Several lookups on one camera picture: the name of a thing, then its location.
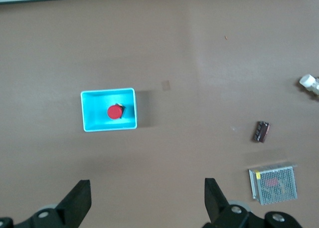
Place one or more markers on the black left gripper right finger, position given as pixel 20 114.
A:
pixel 216 200

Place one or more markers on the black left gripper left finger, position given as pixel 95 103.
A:
pixel 72 203

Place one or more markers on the red mushroom push button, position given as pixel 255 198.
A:
pixel 115 112

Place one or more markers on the metal mesh power supply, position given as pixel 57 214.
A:
pixel 274 184

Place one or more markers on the dark brown capacitor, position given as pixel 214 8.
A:
pixel 261 132

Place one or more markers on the cyan plastic box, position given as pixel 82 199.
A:
pixel 94 108

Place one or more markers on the white plastic connector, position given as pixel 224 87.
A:
pixel 309 83

